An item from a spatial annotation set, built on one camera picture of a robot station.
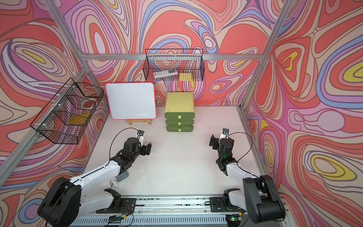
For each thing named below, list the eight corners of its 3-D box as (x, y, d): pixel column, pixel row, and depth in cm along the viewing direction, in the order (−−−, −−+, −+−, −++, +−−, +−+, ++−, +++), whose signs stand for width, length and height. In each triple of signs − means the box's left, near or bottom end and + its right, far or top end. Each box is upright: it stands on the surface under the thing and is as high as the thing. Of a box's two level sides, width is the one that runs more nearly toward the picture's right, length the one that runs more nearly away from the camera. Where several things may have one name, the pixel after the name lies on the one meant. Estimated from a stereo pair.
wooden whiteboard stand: (127, 125, 109) (125, 121, 106) (128, 122, 111) (126, 119, 107) (151, 125, 109) (150, 121, 106) (151, 122, 111) (150, 119, 107)
